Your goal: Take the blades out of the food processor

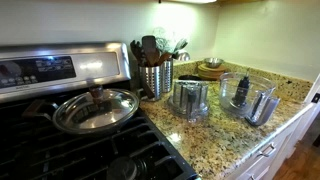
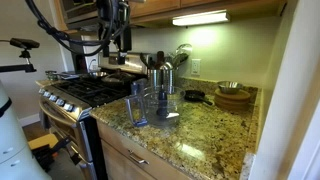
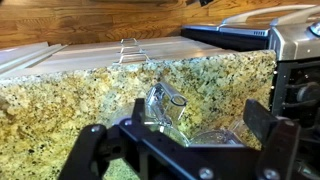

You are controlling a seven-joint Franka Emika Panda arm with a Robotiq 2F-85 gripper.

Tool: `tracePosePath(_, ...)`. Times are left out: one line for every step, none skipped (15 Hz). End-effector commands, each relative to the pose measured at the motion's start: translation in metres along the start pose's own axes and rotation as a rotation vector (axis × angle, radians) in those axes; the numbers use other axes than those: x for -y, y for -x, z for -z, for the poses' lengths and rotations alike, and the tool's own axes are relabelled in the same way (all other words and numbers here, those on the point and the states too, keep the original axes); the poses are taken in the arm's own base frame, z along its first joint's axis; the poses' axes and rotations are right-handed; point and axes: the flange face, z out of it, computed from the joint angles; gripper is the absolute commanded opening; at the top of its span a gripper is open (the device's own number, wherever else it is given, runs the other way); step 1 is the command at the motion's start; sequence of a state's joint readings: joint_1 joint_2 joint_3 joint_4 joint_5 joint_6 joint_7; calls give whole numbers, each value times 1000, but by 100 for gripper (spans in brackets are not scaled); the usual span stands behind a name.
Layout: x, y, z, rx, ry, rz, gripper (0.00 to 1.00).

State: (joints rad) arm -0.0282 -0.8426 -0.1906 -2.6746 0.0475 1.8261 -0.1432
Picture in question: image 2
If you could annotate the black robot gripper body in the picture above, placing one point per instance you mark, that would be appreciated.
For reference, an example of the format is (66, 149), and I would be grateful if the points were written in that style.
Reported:
(113, 20)

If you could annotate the clear plastic food processor bowl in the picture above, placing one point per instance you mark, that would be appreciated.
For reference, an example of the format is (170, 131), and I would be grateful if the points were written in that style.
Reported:
(142, 105)

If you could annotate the dark blue processor blade assembly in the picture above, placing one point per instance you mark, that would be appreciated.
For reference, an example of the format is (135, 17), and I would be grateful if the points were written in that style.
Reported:
(162, 102)

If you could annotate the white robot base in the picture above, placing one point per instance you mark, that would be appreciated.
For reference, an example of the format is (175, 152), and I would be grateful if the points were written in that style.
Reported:
(16, 159)

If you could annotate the wooden upper cabinets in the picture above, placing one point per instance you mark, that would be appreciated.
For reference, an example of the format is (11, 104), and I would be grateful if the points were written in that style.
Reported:
(159, 13)

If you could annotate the pan on stove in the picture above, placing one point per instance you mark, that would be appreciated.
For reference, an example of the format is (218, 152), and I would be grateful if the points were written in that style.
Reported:
(118, 78)

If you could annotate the stainless steel utensil crock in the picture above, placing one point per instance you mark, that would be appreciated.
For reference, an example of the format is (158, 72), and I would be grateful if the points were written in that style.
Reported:
(162, 78)

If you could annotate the stainless steel gas stove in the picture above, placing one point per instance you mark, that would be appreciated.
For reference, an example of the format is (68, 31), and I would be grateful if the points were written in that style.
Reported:
(67, 105)

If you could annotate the under cabinet light fixture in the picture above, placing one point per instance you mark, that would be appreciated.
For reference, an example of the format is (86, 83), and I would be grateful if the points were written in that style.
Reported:
(202, 18)

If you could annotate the small black cast iron skillet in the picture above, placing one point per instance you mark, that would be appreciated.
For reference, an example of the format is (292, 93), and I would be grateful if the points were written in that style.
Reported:
(196, 96)

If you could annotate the stainless steel mixing bowl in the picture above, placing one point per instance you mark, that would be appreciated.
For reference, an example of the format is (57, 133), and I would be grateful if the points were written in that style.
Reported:
(229, 87)

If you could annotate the yellow and black tool box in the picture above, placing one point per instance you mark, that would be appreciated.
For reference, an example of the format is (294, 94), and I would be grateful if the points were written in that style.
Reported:
(45, 149)

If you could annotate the white wall outlet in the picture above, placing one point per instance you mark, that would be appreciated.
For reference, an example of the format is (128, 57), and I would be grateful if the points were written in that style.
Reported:
(195, 66)

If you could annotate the black camera on tripod arm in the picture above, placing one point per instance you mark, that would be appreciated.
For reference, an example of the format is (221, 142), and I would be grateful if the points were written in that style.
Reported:
(26, 45)

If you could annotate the wooden base cabinet with handle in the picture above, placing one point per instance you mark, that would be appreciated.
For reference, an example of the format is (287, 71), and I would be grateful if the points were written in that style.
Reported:
(126, 160)

